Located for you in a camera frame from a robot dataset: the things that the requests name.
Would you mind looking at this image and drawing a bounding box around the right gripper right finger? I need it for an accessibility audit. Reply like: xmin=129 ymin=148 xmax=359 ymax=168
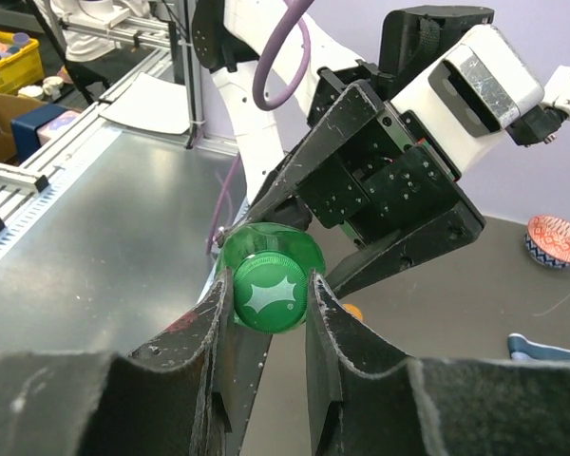
xmin=306 ymin=273 xmax=570 ymax=455

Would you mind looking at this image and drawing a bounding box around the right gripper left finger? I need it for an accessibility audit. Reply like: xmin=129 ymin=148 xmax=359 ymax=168
xmin=0 ymin=268 xmax=272 ymax=456

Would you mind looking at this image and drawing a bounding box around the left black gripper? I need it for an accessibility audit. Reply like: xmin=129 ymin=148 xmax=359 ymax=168
xmin=244 ymin=66 xmax=485 ymax=298

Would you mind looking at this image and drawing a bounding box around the orange plastic bottle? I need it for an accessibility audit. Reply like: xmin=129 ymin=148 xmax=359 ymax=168
xmin=343 ymin=304 xmax=365 ymax=321

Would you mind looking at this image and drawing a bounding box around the green bottle cap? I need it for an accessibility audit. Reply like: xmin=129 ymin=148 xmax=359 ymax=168
xmin=234 ymin=252 xmax=307 ymax=334

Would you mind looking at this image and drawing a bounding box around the green plastic bottle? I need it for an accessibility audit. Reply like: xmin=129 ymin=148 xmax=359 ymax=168
xmin=216 ymin=222 xmax=326 ymax=277

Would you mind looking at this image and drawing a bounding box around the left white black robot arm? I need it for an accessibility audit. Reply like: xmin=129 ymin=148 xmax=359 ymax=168
xmin=192 ymin=1 xmax=493 ymax=303

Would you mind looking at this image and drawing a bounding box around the small red patterned bowl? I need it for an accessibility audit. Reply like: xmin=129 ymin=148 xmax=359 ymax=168
xmin=523 ymin=215 xmax=570 ymax=270

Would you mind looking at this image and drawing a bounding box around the blue patterned placemat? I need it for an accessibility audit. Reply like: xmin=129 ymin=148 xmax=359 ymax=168
xmin=506 ymin=332 xmax=570 ymax=361

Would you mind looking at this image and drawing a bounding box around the cardboard box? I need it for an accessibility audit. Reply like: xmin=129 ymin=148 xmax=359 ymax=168
xmin=0 ymin=93 xmax=45 ymax=164

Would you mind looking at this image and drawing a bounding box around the yellow plastic crate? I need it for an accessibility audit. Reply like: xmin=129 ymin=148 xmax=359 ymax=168
xmin=0 ymin=31 xmax=45 ymax=95

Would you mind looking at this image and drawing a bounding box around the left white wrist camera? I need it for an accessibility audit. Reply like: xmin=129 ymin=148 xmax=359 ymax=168
xmin=391 ymin=25 xmax=570 ymax=177

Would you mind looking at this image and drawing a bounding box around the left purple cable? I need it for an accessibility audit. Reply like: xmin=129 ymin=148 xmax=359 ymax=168
xmin=206 ymin=0 xmax=317 ymax=253

